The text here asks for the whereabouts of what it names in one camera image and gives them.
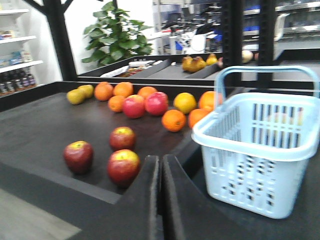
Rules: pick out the orange back centre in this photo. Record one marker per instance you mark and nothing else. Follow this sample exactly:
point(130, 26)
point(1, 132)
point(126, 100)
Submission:
point(146, 91)

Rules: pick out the yellow orange citrus fruit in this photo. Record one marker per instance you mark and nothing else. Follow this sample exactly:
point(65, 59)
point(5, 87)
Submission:
point(185, 102)

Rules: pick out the black wooden produce stand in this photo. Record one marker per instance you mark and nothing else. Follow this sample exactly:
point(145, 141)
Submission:
point(37, 124)

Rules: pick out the dark red apple middle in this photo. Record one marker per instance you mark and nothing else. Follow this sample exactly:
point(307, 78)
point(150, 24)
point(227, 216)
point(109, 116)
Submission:
point(122, 137)

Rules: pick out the yellow pear middle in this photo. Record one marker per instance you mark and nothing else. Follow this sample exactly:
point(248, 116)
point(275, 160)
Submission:
point(193, 64)

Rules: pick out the large orange back right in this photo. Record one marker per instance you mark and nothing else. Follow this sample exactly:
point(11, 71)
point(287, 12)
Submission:
point(207, 100)

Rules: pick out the yellow green apple front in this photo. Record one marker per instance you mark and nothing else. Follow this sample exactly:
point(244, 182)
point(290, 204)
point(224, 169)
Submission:
point(75, 96)

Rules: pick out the yellow pear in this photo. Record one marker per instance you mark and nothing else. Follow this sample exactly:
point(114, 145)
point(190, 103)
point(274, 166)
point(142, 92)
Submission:
point(211, 59)
point(193, 64)

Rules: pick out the yellow pear right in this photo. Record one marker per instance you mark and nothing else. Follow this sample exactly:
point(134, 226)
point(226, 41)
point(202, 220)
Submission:
point(211, 59)

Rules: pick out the dark red apple front left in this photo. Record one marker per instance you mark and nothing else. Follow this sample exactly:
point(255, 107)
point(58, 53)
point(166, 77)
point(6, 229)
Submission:
point(78, 156)

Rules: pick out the bright red apple left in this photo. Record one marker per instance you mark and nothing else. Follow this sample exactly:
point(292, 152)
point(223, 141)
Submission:
point(134, 106)

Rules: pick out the orange front centre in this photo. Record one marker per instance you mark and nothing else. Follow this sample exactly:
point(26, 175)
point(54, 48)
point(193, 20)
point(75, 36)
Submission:
point(173, 120)

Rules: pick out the bright red apple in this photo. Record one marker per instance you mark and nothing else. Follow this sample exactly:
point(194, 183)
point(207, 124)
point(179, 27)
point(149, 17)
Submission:
point(134, 106)
point(157, 103)

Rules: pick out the light blue plastic basket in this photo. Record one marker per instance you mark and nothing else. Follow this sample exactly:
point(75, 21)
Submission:
point(256, 146)

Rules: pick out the white perforated plastic board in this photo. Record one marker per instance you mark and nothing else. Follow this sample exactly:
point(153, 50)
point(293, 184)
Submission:
point(124, 71)

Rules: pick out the dark red apple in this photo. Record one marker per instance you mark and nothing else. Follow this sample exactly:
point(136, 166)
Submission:
point(78, 156)
point(123, 167)
point(122, 137)

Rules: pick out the yellow green apple back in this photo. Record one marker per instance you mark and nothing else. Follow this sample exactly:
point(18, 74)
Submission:
point(88, 90)

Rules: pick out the orange back far left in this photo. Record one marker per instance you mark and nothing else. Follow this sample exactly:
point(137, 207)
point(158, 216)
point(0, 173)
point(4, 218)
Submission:
point(103, 91)

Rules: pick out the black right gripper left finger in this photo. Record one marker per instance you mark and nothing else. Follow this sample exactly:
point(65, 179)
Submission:
point(134, 216)

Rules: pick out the small orange left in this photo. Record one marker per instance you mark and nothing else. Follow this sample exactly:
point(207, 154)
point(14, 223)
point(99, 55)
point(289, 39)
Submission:
point(115, 103)

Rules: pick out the dark red apple front right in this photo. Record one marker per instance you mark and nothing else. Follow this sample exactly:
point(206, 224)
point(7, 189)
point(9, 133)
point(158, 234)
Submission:
point(123, 167)

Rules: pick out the black upright rack post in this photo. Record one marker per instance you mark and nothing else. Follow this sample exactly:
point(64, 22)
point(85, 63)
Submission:
point(54, 11)

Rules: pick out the green potted plant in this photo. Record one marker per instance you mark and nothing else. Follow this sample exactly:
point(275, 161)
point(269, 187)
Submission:
point(115, 37)

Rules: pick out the orange near basket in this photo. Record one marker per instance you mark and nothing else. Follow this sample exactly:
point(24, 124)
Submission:
point(196, 115)

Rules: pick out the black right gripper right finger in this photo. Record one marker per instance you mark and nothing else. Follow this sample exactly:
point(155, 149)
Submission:
point(187, 214)

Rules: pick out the bright red apple right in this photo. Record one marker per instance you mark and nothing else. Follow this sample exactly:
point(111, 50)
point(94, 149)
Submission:
point(157, 103)

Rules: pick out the yellow green apple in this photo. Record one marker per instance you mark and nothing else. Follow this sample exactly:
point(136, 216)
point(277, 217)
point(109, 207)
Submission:
point(75, 96)
point(88, 90)

